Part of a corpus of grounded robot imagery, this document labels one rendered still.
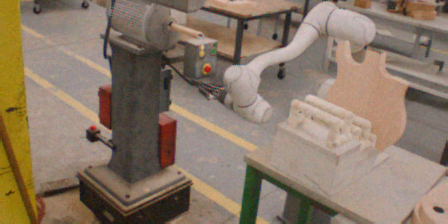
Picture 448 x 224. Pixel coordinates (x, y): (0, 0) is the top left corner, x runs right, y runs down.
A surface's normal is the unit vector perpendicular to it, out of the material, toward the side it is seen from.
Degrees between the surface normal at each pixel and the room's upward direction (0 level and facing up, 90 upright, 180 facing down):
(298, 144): 90
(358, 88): 90
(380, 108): 90
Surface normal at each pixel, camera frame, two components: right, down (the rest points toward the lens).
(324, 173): -0.70, 0.18
